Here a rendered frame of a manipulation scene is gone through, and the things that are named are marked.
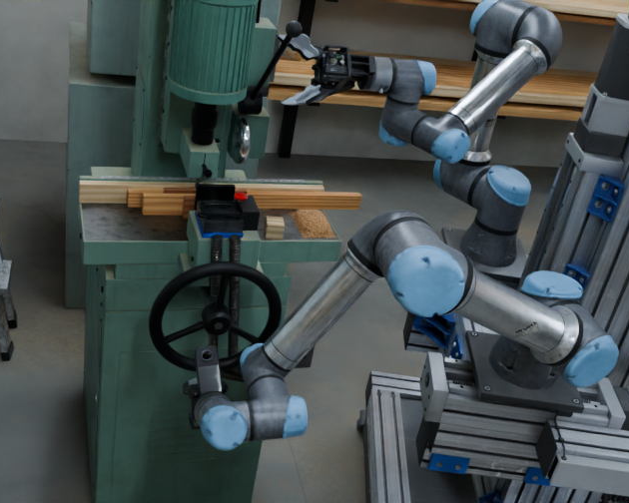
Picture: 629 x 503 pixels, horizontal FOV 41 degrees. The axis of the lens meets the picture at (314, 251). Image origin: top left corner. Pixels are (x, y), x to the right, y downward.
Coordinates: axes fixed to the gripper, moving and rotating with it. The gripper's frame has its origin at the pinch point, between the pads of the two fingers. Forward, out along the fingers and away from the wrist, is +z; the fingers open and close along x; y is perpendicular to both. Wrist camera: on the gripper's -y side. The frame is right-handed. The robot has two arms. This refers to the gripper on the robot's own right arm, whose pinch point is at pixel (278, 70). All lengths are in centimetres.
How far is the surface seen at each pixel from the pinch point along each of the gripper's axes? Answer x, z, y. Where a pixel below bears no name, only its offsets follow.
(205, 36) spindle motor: -5.9, 15.7, 1.2
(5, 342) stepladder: 45, 58, -132
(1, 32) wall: -108, 64, -228
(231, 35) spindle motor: -6.2, 10.4, 2.0
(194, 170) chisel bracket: 16.0, 14.3, -22.7
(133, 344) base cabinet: 54, 27, -42
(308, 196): 19.2, -15.9, -31.3
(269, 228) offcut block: 29.8, -2.5, -21.3
